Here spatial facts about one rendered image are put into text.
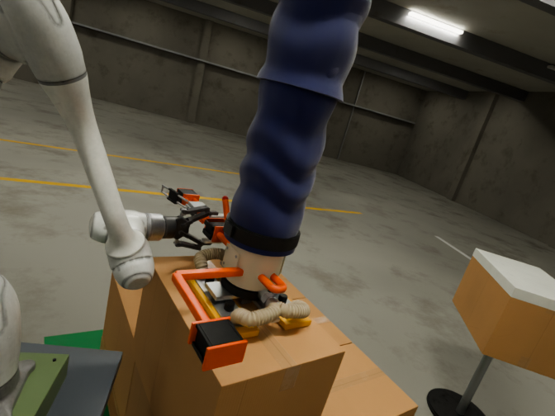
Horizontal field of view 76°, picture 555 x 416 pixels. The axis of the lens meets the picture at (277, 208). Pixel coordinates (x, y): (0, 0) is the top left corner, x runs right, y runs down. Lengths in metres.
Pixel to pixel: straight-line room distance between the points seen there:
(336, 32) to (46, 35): 0.60
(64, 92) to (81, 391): 0.72
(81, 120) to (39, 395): 0.62
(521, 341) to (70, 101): 2.17
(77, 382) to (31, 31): 0.82
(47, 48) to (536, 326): 2.23
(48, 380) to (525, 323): 2.01
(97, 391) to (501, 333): 1.84
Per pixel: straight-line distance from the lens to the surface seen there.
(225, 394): 0.90
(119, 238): 0.98
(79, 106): 0.94
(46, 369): 1.07
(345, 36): 0.93
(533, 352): 2.32
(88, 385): 1.13
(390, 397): 1.72
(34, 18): 0.87
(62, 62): 0.89
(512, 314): 2.18
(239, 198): 0.97
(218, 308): 1.05
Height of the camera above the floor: 1.54
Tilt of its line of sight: 15 degrees down
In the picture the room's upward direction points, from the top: 16 degrees clockwise
